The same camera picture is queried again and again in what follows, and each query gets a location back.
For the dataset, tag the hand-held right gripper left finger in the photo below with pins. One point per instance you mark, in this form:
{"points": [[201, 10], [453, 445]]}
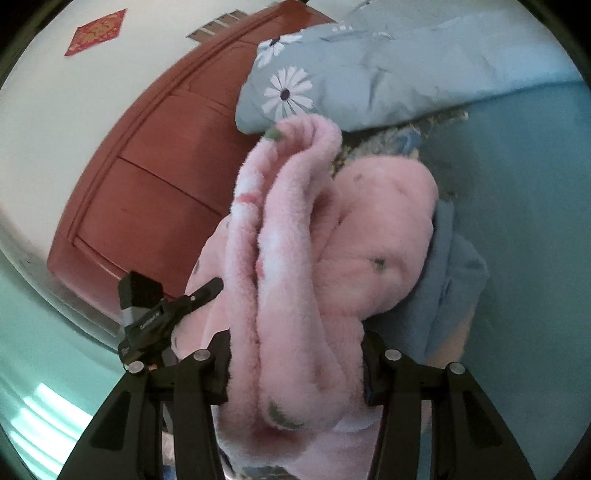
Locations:
{"points": [[219, 369]]}

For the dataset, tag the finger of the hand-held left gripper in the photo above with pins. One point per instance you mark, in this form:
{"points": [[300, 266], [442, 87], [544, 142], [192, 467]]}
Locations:
{"points": [[207, 290]]}

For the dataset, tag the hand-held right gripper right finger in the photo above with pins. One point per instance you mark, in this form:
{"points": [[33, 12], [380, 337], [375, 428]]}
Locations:
{"points": [[374, 374]]}

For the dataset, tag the pink fleece garment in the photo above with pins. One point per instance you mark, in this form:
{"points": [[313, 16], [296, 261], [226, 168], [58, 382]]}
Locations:
{"points": [[300, 277]]}

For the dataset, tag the blue garment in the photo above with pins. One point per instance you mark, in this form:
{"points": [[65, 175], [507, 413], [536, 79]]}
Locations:
{"points": [[452, 277]]}

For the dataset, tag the red wooden headboard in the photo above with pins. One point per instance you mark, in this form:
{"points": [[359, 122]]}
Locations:
{"points": [[152, 161]]}

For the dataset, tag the plain teal cloth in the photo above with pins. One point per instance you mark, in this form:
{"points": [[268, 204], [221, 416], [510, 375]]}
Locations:
{"points": [[521, 207]]}

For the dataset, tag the blue daisy print quilt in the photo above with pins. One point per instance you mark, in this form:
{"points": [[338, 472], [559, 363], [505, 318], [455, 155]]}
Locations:
{"points": [[392, 69]]}

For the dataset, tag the slatted wall vent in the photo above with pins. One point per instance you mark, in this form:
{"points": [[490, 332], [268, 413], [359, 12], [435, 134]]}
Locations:
{"points": [[210, 25]]}

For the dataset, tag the red wall decoration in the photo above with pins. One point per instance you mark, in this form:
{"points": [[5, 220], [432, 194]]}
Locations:
{"points": [[94, 32]]}

